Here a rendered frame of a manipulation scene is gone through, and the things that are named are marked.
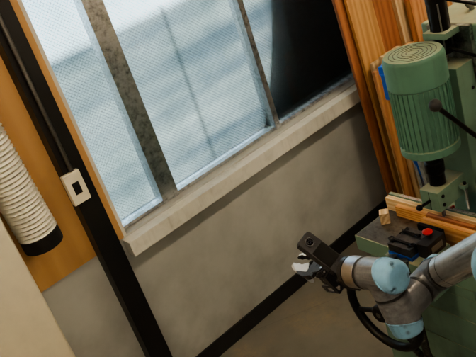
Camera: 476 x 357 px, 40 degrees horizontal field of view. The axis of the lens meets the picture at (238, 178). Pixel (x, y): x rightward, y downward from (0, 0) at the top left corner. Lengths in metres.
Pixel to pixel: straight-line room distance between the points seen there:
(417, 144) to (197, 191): 1.34
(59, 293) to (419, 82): 1.68
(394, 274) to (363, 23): 2.22
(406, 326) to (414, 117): 0.68
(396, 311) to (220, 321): 1.95
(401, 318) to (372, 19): 2.28
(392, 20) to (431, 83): 1.84
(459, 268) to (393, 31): 2.40
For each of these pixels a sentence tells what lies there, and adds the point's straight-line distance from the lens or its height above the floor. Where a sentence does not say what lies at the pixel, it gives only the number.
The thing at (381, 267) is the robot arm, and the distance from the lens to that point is 1.45.
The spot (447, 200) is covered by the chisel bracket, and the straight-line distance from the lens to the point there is 2.14.
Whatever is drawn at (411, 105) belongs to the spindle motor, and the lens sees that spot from 1.93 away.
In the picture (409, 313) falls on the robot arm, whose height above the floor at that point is 1.17.
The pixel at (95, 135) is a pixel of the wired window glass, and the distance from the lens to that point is 2.84.
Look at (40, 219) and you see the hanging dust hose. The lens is 2.50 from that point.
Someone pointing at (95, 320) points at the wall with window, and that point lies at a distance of 2.96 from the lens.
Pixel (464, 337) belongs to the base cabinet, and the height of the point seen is 0.63.
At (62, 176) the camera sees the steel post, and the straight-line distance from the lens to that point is 2.62.
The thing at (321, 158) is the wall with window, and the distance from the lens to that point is 3.58.
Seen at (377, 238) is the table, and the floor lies 0.90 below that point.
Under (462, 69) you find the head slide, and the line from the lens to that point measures 2.03.
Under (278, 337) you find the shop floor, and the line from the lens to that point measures 3.39.
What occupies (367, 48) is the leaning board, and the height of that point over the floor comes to 1.07.
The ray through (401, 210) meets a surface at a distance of 2.31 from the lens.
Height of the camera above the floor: 2.14
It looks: 25 degrees down
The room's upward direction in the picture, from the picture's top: 19 degrees counter-clockwise
